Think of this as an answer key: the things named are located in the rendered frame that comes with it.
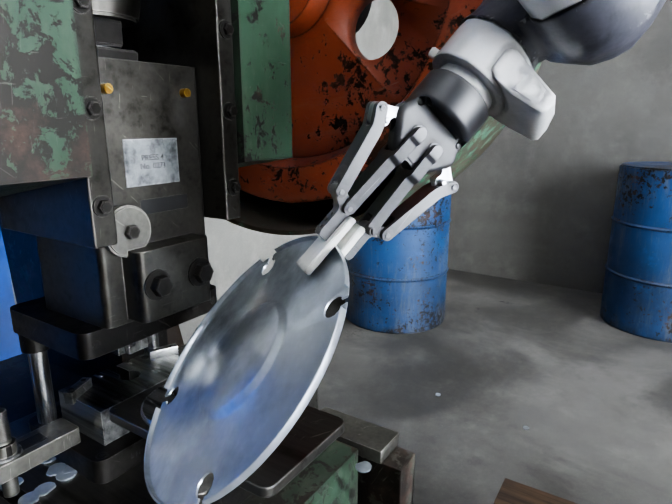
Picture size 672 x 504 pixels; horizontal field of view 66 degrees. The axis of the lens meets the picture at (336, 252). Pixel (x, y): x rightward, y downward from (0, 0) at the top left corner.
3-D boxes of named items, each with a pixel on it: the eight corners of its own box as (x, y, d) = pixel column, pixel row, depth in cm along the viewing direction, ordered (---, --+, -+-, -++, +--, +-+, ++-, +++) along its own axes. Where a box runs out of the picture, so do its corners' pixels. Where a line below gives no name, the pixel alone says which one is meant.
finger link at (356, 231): (349, 219, 53) (354, 223, 53) (306, 272, 53) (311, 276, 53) (361, 225, 50) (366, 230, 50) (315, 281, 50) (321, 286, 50)
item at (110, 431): (200, 391, 73) (198, 362, 72) (104, 445, 61) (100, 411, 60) (159, 375, 78) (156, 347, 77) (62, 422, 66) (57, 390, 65)
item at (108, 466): (227, 408, 75) (226, 388, 74) (101, 487, 59) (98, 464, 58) (155, 378, 83) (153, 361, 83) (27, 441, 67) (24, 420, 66)
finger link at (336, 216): (360, 202, 50) (339, 182, 49) (326, 241, 50) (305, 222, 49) (354, 199, 52) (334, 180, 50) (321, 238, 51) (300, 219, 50)
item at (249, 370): (111, 537, 49) (104, 534, 48) (202, 305, 70) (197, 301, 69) (329, 468, 33) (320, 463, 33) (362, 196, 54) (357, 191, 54)
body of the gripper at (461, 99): (463, 120, 57) (410, 184, 57) (416, 63, 53) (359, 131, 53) (507, 123, 50) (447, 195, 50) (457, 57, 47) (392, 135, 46)
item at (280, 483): (347, 515, 62) (348, 415, 58) (272, 604, 50) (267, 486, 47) (202, 446, 75) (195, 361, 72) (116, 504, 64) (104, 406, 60)
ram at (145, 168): (235, 298, 65) (223, 50, 58) (133, 339, 53) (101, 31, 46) (148, 276, 75) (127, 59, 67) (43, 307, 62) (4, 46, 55)
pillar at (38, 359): (61, 418, 67) (46, 317, 63) (43, 426, 65) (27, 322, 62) (51, 413, 68) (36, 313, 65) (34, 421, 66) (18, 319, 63)
